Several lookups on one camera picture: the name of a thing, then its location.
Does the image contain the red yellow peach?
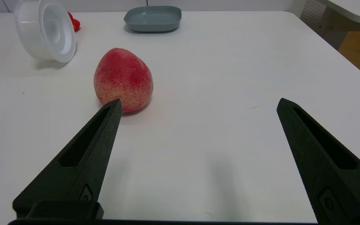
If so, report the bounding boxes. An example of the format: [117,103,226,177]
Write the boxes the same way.
[93,48,154,113]

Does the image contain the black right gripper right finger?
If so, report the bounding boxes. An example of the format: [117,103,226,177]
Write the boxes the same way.
[276,98,360,225]

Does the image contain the grey-blue dish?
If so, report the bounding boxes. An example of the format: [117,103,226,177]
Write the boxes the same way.
[124,6,182,33]

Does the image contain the white side table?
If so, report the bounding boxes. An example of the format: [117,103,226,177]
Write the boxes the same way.
[319,0,360,26]

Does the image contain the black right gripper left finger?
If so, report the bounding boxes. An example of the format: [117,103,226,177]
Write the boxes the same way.
[12,99,123,219]

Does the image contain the small red pepper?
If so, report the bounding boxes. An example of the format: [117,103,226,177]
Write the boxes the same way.
[67,12,81,33]

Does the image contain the translucent tape roll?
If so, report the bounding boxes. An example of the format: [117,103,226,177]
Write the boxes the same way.
[14,0,77,64]

